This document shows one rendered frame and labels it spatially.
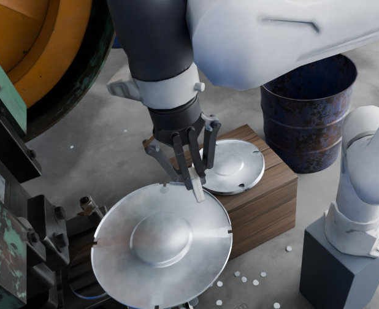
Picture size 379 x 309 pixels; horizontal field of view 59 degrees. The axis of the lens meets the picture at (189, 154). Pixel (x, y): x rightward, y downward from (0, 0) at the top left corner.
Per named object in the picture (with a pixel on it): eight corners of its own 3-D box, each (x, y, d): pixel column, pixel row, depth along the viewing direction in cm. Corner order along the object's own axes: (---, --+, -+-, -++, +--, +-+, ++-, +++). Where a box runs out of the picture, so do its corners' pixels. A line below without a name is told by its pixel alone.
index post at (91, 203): (103, 215, 86) (88, 192, 79) (105, 224, 84) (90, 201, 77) (93, 219, 86) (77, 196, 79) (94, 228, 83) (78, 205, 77)
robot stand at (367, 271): (332, 264, 136) (347, 197, 105) (370, 301, 124) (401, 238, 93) (298, 290, 132) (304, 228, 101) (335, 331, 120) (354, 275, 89)
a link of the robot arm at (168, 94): (204, 65, 41) (211, 100, 45) (175, 28, 50) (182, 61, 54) (107, 99, 40) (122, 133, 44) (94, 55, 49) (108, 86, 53)
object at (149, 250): (240, 305, 57) (240, 303, 57) (77, 315, 60) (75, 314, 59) (225, 178, 78) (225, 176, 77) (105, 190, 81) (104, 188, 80)
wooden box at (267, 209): (251, 173, 178) (246, 123, 154) (295, 226, 151) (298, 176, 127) (183, 205, 171) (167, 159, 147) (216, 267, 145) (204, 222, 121)
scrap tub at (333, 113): (311, 113, 202) (318, 38, 168) (361, 157, 172) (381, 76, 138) (249, 139, 196) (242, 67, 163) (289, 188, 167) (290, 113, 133)
